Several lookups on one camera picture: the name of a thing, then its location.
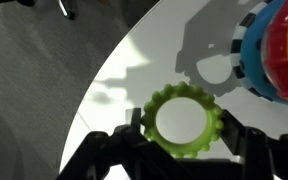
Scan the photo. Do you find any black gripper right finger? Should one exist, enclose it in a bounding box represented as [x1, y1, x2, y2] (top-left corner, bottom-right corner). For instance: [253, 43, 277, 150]
[218, 109, 288, 180]

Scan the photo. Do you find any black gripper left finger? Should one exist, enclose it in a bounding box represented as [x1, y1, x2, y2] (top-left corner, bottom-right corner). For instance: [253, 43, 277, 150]
[55, 107, 185, 180]

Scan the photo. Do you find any light green knobbed ring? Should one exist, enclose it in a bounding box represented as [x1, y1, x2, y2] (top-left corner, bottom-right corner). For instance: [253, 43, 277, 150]
[140, 81, 225, 160]

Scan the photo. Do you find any blue ring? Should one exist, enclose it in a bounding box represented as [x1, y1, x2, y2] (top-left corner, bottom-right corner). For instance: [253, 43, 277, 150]
[239, 0, 288, 105]

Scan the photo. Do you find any red ring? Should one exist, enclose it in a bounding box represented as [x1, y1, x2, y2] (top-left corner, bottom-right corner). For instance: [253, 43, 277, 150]
[260, 0, 288, 112]

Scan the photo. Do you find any silver metal handle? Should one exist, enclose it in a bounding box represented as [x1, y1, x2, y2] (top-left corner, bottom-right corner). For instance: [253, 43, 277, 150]
[55, 0, 77, 21]

